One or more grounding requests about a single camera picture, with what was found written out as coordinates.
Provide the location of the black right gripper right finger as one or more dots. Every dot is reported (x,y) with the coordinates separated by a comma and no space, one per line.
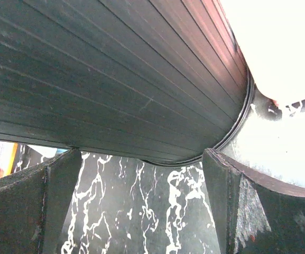
(253,212)

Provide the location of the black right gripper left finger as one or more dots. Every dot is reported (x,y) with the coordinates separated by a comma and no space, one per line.
(34,204)

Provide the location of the large black ribbed bin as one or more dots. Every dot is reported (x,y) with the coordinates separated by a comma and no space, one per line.
(156,80)

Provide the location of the pink perforated basket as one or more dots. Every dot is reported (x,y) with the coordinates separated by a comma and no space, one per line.
(271,35)

